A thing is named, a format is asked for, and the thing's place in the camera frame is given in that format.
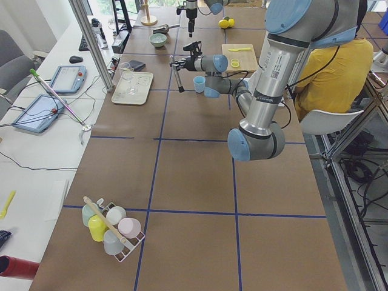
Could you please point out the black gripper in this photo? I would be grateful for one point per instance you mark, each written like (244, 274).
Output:
(191, 14)
(189, 62)

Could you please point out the yellow lemon slice stack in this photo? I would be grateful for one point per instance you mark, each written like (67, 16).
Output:
(234, 63)

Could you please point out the light blue cup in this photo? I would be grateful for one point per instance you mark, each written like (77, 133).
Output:
(199, 84)

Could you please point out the white cup in rack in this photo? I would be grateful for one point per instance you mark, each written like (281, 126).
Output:
(115, 214)

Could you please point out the green cup in rack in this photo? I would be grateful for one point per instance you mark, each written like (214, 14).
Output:
(86, 213)

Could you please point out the yellow cup in rack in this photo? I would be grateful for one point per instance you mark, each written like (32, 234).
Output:
(97, 228)

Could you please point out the grey cup in rack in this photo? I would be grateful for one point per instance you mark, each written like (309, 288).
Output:
(112, 245)

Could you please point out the metal ice scoop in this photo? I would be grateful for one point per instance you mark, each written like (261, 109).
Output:
(164, 29)

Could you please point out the green bowl of ice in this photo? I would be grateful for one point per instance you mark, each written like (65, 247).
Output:
(158, 39)

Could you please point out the grey folded cloth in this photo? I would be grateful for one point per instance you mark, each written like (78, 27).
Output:
(137, 66)

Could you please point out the wooden mug tree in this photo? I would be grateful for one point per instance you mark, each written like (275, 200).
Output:
(148, 19)

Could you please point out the cream bear tray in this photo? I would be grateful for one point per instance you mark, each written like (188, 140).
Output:
(142, 82)

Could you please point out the clear wine glass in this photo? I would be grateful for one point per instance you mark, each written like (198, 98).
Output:
(127, 74)

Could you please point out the yellow plastic knife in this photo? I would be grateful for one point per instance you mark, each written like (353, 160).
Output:
(239, 49)

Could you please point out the wooden cutting board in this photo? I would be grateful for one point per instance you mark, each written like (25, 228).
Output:
(247, 59)

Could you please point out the black box device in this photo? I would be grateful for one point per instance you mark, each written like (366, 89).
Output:
(120, 42)

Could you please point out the black keyboard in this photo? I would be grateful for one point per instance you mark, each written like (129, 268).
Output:
(83, 46)

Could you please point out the black computer mouse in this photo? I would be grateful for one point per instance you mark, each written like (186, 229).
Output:
(75, 59)

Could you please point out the far blue teach pendant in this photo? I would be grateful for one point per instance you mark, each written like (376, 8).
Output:
(68, 79)

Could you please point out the blue teach pendant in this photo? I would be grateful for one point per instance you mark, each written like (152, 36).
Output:
(68, 79)
(39, 115)

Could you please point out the white plastic chair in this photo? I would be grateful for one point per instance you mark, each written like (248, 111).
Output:
(318, 122)

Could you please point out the metal stirring rod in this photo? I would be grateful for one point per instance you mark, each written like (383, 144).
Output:
(49, 90)

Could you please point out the near blue teach pendant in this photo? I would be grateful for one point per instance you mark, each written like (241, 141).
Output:
(39, 115)

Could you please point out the person in yellow shirt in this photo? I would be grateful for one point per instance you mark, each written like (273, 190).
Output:
(333, 77)

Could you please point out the grey office chair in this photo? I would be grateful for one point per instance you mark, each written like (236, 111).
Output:
(15, 71)

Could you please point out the aluminium frame post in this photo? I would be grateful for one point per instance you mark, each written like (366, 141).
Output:
(83, 22)

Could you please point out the wooden rack handle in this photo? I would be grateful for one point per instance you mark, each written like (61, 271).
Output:
(90, 203)

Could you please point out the white wire cup rack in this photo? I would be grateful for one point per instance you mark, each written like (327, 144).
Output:
(131, 243)

